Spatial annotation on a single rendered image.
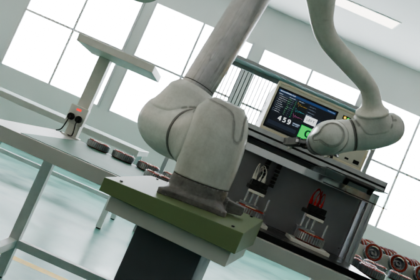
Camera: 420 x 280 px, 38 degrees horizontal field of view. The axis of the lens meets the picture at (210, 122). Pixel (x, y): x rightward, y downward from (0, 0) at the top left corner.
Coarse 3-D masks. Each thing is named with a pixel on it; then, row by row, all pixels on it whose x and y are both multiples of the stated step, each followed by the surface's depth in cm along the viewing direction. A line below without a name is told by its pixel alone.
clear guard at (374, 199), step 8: (320, 168) 233; (328, 168) 215; (328, 176) 212; (336, 176) 213; (344, 176) 214; (328, 184) 209; (336, 184) 210; (344, 184) 211; (352, 184) 212; (352, 192) 209; (360, 192) 210; (376, 192) 213; (384, 192) 214; (368, 200) 209; (376, 200) 210; (384, 200) 211; (384, 208) 209
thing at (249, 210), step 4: (240, 204) 221; (244, 204) 227; (244, 208) 219; (248, 208) 219; (252, 208) 227; (244, 212) 219; (248, 212) 218; (252, 212) 219; (256, 212) 219; (260, 212) 220; (256, 216) 219; (260, 216) 220
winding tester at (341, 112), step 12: (288, 84) 240; (300, 96) 239; (312, 96) 239; (264, 108) 262; (336, 108) 239; (264, 120) 239; (276, 132) 238; (348, 156) 238; (360, 156) 238; (360, 168) 238
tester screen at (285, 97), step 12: (276, 96) 239; (288, 96) 239; (276, 108) 239; (288, 108) 239; (300, 108) 239; (312, 108) 239; (324, 108) 239; (276, 120) 239; (300, 120) 239; (324, 120) 239; (288, 132) 239
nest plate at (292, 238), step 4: (288, 236) 223; (292, 236) 224; (292, 240) 216; (296, 240) 216; (300, 244) 216; (304, 244) 216; (308, 244) 217; (308, 248) 216; (312, 248) 216; (316, 248) 216; (320, 248) 225; (320, 252) 216; (324, 252) 216; (328, 256) 216
